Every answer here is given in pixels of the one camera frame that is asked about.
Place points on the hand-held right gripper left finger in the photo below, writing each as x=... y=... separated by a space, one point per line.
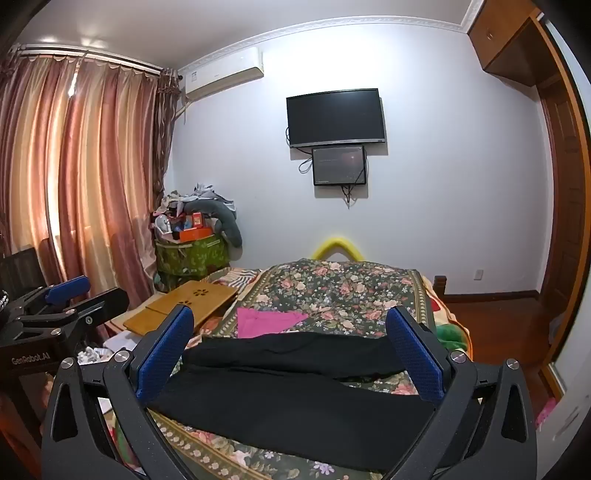
x=166 y=350

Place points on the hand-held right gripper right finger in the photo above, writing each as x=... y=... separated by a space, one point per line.
x=415 y=355

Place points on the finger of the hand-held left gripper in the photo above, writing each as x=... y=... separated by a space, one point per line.
x=69 y=288
x=106 y=302

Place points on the black pants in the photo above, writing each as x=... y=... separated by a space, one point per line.
x=286 y=392

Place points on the colourful plush blanket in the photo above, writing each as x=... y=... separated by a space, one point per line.
x=450 y=323

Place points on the wooden lap desk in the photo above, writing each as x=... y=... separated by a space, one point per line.
x=184 y=300

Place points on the crumpled white paper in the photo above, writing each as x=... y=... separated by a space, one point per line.
x=94 y=355

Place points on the floral bedspread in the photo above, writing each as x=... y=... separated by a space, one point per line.
x=341 y=295

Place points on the green fabric storage box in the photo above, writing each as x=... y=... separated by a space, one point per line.
x=194 y=258

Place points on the striped cloth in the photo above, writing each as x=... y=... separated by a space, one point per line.
x=238 y=278

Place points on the pink cloth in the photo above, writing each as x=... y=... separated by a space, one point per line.
x=268 y=321

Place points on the orange box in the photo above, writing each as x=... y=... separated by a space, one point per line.
x=196 y=234

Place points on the pink striped curtain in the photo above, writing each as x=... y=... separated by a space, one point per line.
x=92 y=175

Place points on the yellow foam bumper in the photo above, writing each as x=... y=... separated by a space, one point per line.
x=339 y=242

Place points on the grey plush toy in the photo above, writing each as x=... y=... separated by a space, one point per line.
x=228 y=221

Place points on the wooden door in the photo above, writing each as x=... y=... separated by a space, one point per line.
x=563 y=207

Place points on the white air conditioner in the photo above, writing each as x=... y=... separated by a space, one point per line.
x=221 y=74

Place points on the wooden bed post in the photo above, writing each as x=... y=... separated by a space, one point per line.
x=441 y=286

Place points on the small black wall monitor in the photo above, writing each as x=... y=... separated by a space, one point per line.
x=339 y=165

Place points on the black wall television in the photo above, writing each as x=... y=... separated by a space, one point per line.
x=336 y=117

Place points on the wooden wall cabinet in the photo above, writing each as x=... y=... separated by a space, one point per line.
x=501 y=32

